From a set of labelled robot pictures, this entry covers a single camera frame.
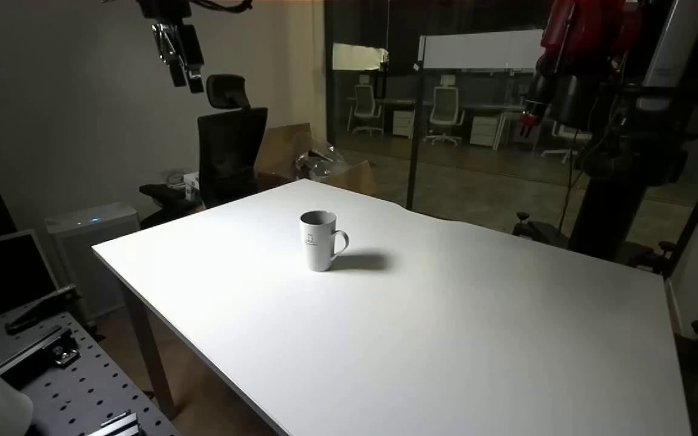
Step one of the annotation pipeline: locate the white ceramic mug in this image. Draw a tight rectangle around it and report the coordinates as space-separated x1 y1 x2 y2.
297 212 348 272

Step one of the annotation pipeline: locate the red and black robot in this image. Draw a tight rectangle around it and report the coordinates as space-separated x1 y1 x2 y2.
514 0 698 272

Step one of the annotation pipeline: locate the grey computer tower case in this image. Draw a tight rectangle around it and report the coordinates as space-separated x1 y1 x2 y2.
45 205 138 321

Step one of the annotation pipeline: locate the white whiteboard panel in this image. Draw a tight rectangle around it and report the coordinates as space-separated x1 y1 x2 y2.
417 29 542 71

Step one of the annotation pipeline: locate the white table leg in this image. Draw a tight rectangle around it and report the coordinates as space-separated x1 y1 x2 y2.
120 288 180 419

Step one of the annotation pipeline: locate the black office chair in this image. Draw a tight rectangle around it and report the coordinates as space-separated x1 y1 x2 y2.
140 76 269 229

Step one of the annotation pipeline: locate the black laptop computer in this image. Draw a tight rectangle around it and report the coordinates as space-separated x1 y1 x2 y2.
0 231 79 316

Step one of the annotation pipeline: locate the white office chair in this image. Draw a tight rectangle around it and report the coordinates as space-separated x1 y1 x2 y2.
423 76 464 148
348 76 382 133

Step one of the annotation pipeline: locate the perforated metal breadboard plate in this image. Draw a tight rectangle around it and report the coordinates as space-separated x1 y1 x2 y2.
0 314 180 436

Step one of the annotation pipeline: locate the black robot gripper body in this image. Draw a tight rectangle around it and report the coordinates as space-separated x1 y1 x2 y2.
153 23 203 65

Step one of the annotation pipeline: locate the brown cardboard box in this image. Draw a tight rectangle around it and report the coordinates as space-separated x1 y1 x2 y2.
255 125 376 195

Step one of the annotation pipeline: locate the black vertical pole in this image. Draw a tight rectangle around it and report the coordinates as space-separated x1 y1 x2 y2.
405 61 427 208

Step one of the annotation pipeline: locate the white office chair left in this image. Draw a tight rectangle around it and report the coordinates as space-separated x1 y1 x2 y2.
348 76 382 133

